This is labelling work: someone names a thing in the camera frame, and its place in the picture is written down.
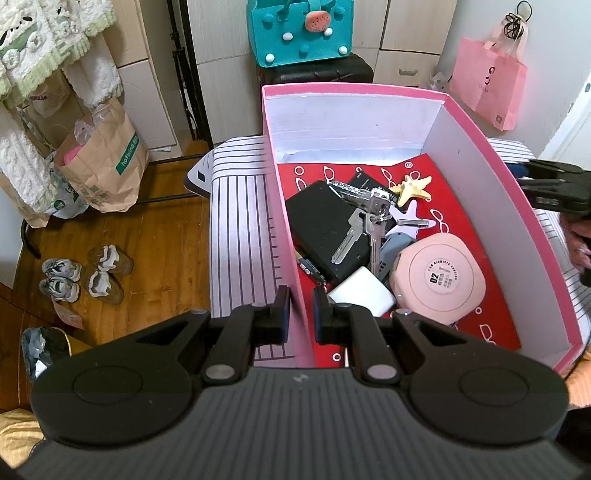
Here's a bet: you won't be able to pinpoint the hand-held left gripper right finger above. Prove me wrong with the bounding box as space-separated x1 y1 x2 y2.
312 286 469 387

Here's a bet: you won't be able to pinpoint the white fluffy garment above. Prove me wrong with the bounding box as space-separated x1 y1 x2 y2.
0 0 123 206

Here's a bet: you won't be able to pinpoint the white door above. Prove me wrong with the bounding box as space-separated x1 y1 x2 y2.
538 80 591 162

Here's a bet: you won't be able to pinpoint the black hair ties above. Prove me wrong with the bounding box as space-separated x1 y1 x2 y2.
503 0 532 40

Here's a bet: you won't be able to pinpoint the brown and white shoe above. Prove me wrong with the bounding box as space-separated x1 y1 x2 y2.
87 270 125 305
88 244 134 276

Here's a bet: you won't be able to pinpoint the grey and white sneaker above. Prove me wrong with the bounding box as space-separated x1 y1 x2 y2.
42 258 83 281
39 276 80 303

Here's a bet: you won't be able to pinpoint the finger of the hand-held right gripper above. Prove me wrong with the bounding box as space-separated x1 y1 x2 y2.
517 178 591 215
512 159 591 183

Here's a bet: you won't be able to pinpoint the black flat battery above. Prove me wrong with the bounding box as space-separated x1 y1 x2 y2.
346 172 385 191

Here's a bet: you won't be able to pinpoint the white starfish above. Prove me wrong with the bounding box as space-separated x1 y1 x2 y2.
388 203 435 241

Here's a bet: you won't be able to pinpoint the white wooden wardrobe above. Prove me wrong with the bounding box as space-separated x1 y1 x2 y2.
187 0 458 139

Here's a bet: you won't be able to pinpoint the person's right hand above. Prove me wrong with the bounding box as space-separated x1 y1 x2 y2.
560 215 591 274

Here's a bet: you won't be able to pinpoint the pink cardboard box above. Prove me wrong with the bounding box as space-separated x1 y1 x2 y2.
261 83 591 374

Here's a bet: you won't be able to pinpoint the white charger adapter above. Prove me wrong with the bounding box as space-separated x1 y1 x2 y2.
327 267 395 319

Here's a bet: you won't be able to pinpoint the small paper slip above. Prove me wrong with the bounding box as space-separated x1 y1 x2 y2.
53 300 84 329

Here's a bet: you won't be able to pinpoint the silver multitool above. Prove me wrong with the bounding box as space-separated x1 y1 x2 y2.
329 180 399 217

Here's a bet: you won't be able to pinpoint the two silver keys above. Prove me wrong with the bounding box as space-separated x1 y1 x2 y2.
331 209 386 265

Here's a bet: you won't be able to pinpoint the plain brown paper bag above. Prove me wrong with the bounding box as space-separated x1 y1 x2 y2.
0 171 51 229

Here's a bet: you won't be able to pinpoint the yellow striped cloth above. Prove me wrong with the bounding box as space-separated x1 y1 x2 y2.
0 408 47 467

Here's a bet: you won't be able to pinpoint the grey-blue small device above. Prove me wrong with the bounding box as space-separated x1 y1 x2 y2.
379 231 416 282

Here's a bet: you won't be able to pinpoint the brown paper bag green label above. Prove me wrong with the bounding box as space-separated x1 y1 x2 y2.
54 98 151 213

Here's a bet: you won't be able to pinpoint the white and green plastic bag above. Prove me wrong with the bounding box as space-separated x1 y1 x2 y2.
46 168 90 219

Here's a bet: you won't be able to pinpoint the black power bank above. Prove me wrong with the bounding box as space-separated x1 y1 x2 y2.
285 180 372 284

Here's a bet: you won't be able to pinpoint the yellow bin with black liner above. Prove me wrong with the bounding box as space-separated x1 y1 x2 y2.
21 327 93 381

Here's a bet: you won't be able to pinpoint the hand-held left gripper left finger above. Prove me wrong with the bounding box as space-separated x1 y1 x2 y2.
134 285 293 387

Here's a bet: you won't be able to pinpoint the yellow starfish hair clip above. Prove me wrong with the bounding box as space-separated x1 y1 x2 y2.
390 174 432 206

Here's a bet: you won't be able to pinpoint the pink round compact case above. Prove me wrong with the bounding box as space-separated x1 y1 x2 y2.
388 233 485 326

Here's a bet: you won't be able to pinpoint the pink tote bag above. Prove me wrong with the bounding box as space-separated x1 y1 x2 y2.
450 25 528 131

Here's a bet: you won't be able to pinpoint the black suitcase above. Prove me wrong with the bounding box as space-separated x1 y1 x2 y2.
256 53 374 86

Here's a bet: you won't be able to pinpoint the black stand pole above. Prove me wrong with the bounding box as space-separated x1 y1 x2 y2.
166 0 213 148

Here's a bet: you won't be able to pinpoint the teal felt bag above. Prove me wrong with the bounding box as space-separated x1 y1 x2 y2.
247 0 354 65

